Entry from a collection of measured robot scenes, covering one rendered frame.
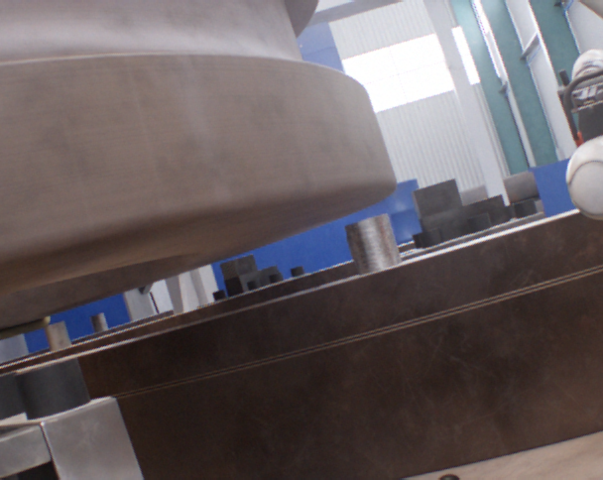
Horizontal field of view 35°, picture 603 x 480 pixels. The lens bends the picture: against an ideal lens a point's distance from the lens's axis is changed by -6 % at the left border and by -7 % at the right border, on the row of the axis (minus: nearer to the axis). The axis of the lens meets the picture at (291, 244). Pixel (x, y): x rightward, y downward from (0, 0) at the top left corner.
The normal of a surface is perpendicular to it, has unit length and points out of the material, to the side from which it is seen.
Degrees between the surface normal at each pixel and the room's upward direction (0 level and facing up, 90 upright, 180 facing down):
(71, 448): 90
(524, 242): 90
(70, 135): 90
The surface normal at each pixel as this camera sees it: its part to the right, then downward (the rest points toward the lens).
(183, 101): 0.80, -0.26
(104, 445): 0.64, -0.21
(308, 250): -0.11, 0.02
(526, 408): -0.42, 0.11
